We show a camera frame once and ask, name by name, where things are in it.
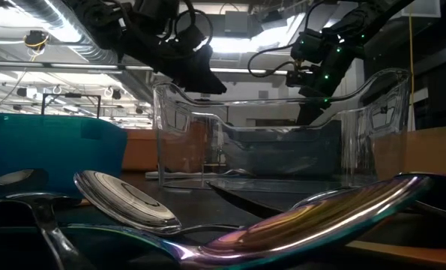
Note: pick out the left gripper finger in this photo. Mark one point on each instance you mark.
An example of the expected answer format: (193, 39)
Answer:
(204, 78)

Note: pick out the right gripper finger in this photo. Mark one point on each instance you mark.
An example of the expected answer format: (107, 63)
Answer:
(312, 110)

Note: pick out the clear plastic bin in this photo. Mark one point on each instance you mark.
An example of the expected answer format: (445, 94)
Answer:
(357, 142)

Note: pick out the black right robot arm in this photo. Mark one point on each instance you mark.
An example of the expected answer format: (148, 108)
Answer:
(376, 15)

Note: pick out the black monitor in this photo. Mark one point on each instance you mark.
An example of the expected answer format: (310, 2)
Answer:
(275, 122)

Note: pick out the long ceiling light bar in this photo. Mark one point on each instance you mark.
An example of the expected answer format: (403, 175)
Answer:
(245, 70)

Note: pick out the grey ceiling box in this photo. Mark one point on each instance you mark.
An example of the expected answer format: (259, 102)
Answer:
(237, 24)

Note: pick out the large orange plastic bin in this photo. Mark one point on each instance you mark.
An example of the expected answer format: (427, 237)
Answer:
(140, 150)

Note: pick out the black metal rack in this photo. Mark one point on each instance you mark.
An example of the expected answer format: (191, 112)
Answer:
(70, 96)

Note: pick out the white ceiling unit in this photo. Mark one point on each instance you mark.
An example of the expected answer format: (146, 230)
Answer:
(421, 9)

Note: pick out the pile of assorted spoons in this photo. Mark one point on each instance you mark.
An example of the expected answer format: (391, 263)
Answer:
(215, 202)

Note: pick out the small orange tray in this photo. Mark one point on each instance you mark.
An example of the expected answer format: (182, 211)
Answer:
(432, 150)

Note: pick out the small blue tray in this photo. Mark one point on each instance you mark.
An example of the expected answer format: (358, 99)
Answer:
(54, 150)

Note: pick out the silver ventilation duct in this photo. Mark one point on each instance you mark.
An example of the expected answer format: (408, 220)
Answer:
(76, 37)

